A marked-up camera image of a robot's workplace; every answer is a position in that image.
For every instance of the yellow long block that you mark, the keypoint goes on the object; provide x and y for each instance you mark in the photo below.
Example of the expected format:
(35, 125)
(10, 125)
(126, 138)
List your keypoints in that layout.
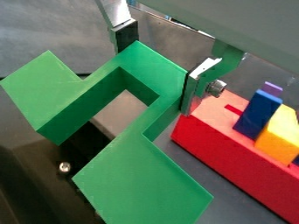
(278, 140)

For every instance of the blue block left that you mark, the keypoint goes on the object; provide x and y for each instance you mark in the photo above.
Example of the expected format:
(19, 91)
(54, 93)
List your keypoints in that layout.
(257, 114)

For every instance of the green stepped block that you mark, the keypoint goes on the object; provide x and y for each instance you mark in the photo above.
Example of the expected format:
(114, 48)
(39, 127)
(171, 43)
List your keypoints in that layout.
(131, 182)

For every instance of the black angle fixture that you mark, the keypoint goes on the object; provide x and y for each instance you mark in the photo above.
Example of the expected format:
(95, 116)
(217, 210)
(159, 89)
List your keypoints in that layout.
(38, 193)

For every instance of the purple block left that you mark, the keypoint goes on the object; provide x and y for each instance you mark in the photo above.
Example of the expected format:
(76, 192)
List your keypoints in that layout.
(271, 89)

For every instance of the red base board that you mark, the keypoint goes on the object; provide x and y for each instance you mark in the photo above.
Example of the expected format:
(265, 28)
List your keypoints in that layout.
(206, 135)

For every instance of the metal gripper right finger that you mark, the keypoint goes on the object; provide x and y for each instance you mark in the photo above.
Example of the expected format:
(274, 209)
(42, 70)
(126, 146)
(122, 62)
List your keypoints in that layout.
(202, 80)

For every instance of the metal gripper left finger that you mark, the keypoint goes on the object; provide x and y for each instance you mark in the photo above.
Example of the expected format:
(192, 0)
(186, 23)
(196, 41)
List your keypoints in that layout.
(120, 24)

